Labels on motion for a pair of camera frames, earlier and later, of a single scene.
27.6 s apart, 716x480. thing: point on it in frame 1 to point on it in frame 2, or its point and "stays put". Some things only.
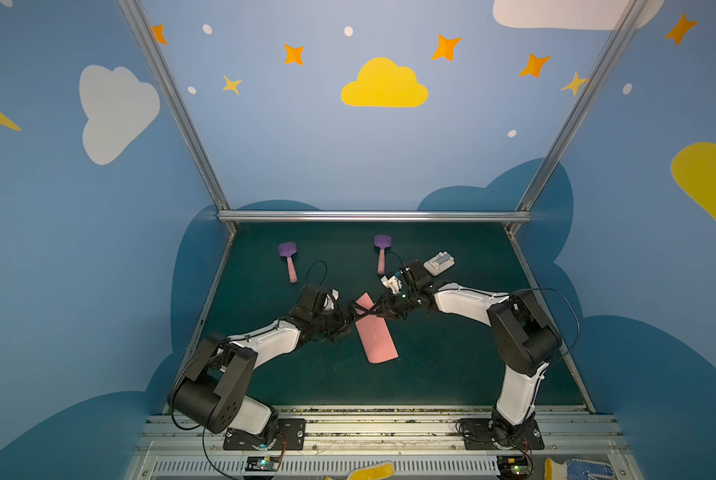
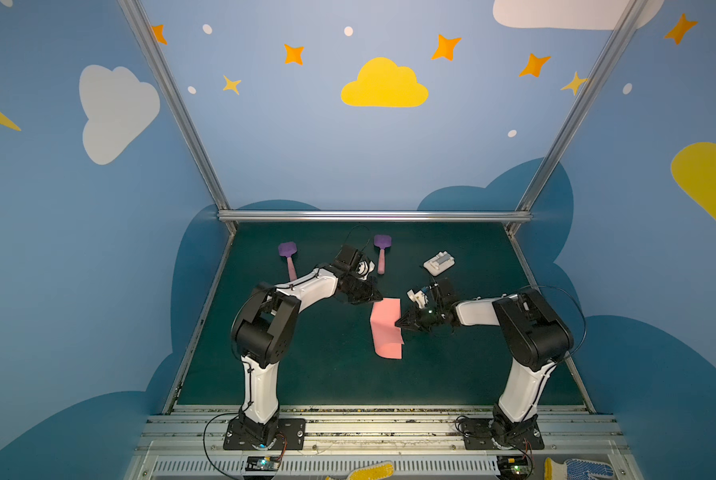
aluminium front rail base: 420,443 stays put
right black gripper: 391,303 to 421,318
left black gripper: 343,314 to 364,288
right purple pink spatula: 382,242 stays put
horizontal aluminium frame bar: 374,216 stays put
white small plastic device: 439,263 stays put
